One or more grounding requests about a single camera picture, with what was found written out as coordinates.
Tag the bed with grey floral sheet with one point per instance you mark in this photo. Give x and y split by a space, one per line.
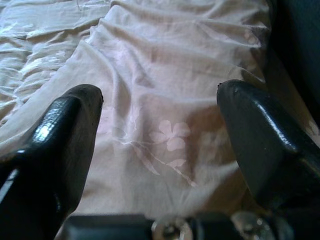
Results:
155 75

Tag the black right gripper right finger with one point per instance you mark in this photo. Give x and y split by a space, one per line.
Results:
270 150

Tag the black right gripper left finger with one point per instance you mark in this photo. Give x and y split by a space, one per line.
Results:
50 162

